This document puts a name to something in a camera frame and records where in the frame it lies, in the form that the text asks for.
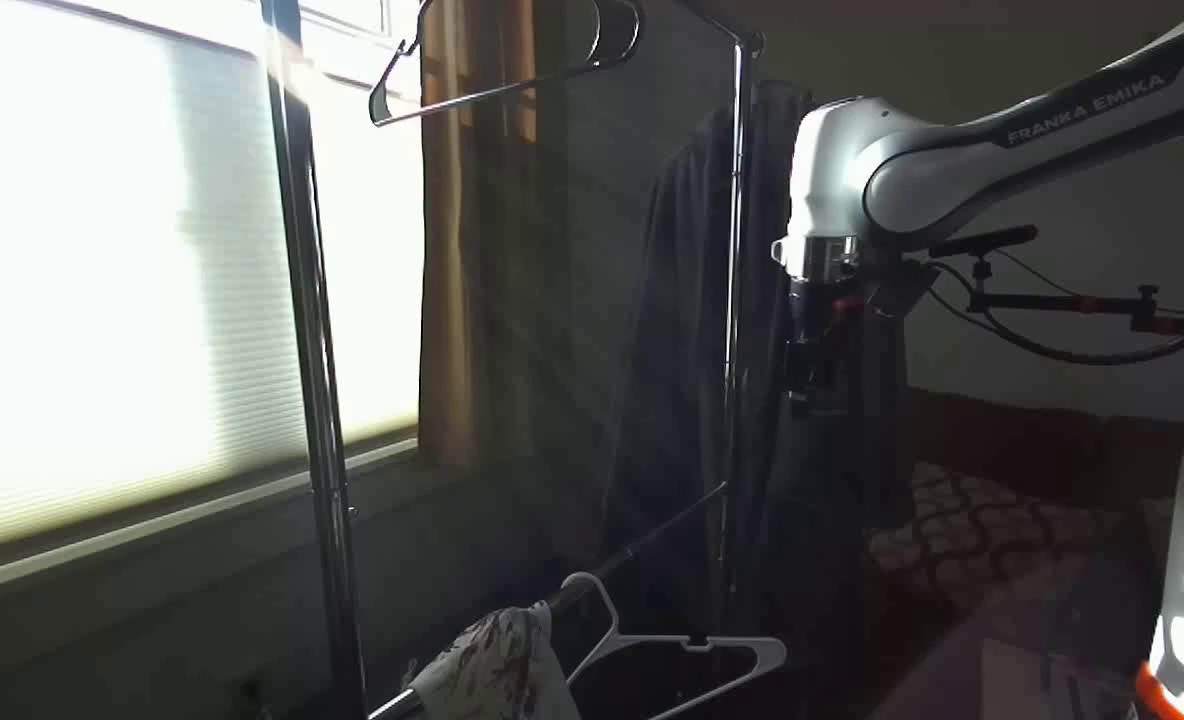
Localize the patterned white cloth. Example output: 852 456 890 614
403 601 582 720

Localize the black red mount rod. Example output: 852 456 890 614
927 221 1184 342

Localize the dark fleece bathrobe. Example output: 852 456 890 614
599 75 918 720

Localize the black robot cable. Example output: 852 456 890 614
927 257 1184 373

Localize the dark slim coat hanger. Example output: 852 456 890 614
365 0 649 132

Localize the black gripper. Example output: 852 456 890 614
783 264 879 409

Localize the white window blind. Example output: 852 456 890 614
0 0 430 568

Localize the patterned dark red bedding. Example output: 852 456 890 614
868 456 1162 625

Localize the tan window curtain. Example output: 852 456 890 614
416 0 543 472

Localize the metal clothes rack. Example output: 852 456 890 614
259 0 766 720

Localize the white plastic coat hanger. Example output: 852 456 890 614
546 568 791 709

